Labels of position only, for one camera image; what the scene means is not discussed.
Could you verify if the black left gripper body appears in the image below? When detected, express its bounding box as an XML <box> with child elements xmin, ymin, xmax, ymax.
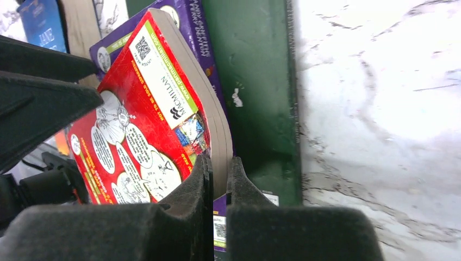
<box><xmin>1</xmin><ymin>152</ymin><xmax>89</xmax><ymax>231</ymax></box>

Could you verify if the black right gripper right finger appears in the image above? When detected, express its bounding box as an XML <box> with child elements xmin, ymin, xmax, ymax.
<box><xmin>226</xmin><ymin>157</ymin><xmax>383</xmax><ymax>260</ymax></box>

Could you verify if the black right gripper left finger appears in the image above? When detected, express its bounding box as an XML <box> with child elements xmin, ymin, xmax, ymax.
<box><xmin>1</xmin><ymin>155</ymin><xmax>214</xmax><ymax>260</ymax></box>

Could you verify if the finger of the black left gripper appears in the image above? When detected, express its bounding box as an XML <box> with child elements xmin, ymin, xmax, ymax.
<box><xmin>1</xmin><ymin>72</ymin><xmax>103</xmax><ymax>173</ymax></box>
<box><xmin>1</xmin><ymin>36</ymin><xmax>97</xmax><ymax>82</ymax></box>

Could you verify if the blue Jane Eyre book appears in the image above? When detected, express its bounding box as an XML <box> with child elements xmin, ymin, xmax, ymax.
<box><xmin>17</xmin><ymin>0</ymin><xmax>68</xmax><ymax>53</ymax></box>

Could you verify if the red comic paperback book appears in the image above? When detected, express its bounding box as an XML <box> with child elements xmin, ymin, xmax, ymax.
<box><xmin>68</xmin><ymin>8</ymin><xmax>233</xmax><ymax>204</ymax></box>

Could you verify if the purple comic paperback book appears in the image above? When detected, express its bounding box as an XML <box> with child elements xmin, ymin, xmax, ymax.
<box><xmin>89</xmin><ymin>0</ymin><xmax>235</xmax><ymax>261</ymax></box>

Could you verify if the dark green thin book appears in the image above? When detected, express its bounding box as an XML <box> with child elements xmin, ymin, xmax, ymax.
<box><xmin>126</xmin><ymin>0</ymin><xmax>303</xmax><ymax>208</ymax></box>

